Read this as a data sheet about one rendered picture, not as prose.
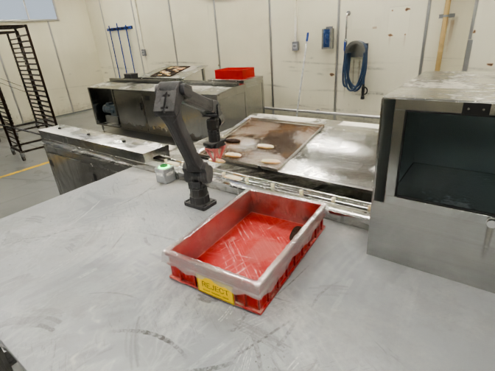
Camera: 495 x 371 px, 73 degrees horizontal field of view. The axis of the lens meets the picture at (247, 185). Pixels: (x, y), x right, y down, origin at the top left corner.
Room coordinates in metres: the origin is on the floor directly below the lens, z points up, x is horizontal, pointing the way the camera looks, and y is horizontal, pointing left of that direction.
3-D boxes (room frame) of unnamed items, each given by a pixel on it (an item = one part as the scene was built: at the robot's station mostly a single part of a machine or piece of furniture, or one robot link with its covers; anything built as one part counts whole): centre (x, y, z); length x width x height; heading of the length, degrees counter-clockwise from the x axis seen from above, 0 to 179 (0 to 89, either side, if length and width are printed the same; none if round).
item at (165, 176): (1.57, 0.41, 0.84); 0.08 x 0.08 x 0.11; 52
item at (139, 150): (2.18, 0.98, 0.89); 1.25 x 0.18 x 0.09; 52
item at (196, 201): (1.28, 0.21, 0.86); 0.12 x 0.09 x 0.08; 52
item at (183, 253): (0.91, -0.01, 0.87); 0.49 x 0.34 x 0.10; 146
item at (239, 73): (5.34, 0.07, 0.94); 0.51 x 0.36 x 0.13; 56
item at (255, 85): (5.34, 0.07, 0.44); 0.70 x 0.55 x 0.87; 52
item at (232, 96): (5.64, 1.10, 0.51); 3.00 x 1.26 x 1.03; 52
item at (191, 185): (1.30, 0.21, 0.94); 0.09 x 0.05 x 0.10; 165
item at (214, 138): (1.52, 0.14, 1.04); 0.10 x 0.07 x 0.07; 142
